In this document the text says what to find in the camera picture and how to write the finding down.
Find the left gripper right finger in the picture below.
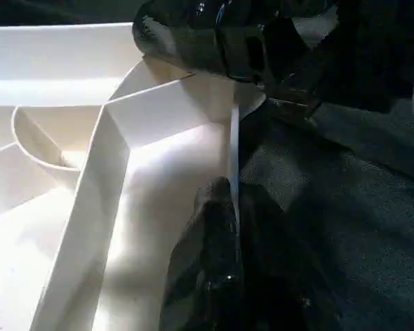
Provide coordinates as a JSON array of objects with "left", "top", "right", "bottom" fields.
[{"left": 237, "top": 185, "right": 342, "bottom": 331}]

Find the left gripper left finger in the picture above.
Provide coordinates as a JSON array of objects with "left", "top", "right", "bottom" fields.
[{"left": 159, "top": 177, "right": 242, "bottom": 331}]

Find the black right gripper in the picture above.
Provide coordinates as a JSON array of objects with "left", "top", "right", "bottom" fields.
[{"left": 131, "top": 0, "right": 353, "bottom": 126}]

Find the white plastic table top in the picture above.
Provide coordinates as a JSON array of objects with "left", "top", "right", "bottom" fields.
[{"left": 0, "top": 22, "right": 266, "bottom": 331}]

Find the black work mat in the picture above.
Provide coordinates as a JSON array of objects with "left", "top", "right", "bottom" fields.
[{"left": 238, "top": 97, "right": 414, "bottom": 331}]

